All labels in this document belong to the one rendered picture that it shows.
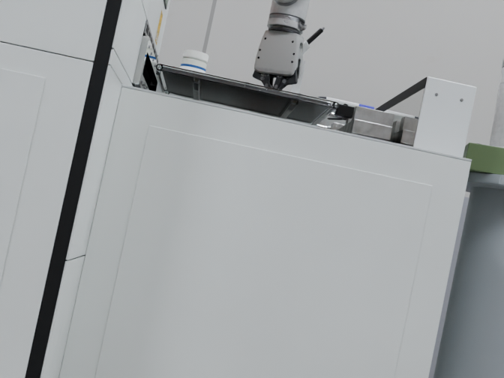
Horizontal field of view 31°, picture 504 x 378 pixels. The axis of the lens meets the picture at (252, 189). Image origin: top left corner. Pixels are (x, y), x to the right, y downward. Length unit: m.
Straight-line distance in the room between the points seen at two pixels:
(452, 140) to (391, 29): 1.90
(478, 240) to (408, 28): 1.80
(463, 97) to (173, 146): 0.54
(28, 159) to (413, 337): 0.72
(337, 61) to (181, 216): 2.05
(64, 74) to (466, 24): 2.40
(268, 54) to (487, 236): 0.63
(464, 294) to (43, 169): 0.91
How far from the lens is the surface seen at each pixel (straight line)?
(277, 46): 2.08
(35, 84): 1.41
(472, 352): 1.88
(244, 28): 3.60
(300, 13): 2.09
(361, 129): 1.85
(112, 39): 1.41
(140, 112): 1.59
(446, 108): 1.71
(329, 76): 3.54
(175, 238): 1.58
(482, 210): 1.89
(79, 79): 1.41
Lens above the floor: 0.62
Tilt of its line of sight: 2 degrees up
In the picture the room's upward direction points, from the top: 12 degrees clockwise
